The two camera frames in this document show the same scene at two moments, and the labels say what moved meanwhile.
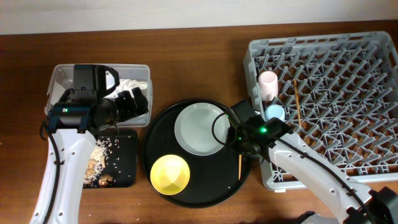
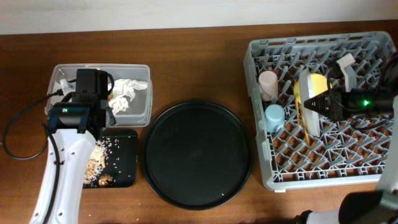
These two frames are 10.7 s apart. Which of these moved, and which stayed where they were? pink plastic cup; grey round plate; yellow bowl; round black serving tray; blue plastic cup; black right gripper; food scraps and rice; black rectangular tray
Moved: black right gripper; yellow bowl; grey round plate
Stayed: pink plastic cup; blue plastic cup; round black serving tray; black rectangular tray; food scraps and rice
